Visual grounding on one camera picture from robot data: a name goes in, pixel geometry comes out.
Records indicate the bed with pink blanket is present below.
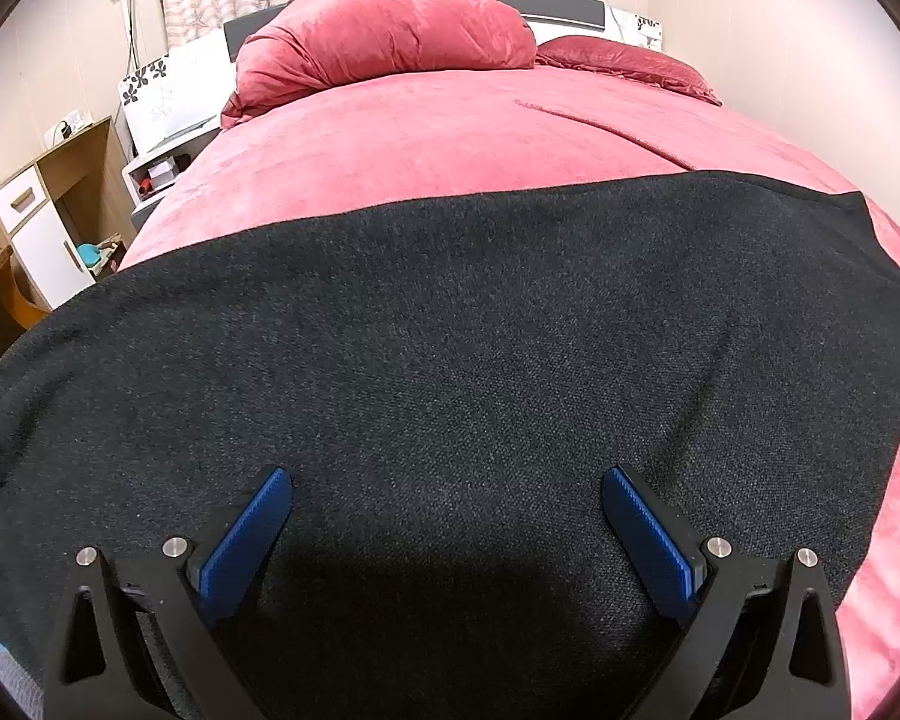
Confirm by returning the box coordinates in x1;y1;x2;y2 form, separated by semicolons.
116;64;900;720

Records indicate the wooden cabinet with white doors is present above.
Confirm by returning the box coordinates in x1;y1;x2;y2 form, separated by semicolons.
0;116;140;310

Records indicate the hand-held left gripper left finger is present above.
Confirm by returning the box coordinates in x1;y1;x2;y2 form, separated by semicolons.
43;465;295;720

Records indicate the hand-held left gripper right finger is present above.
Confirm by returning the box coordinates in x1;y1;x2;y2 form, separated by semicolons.
600;465;852;720

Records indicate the white and grey nightstand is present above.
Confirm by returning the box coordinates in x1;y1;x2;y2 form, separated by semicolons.
122;131;222;224

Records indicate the wooden desk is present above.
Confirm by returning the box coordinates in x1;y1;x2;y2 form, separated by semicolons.
0;247;50;383

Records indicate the black knit garment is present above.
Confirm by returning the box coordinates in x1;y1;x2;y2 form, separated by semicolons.
0;171;900;720

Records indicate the large pink pillow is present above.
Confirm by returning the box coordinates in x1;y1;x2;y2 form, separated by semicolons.
220;0;537;128

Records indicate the grey and white headboard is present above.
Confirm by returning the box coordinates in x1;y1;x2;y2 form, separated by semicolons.
120;0;665;158

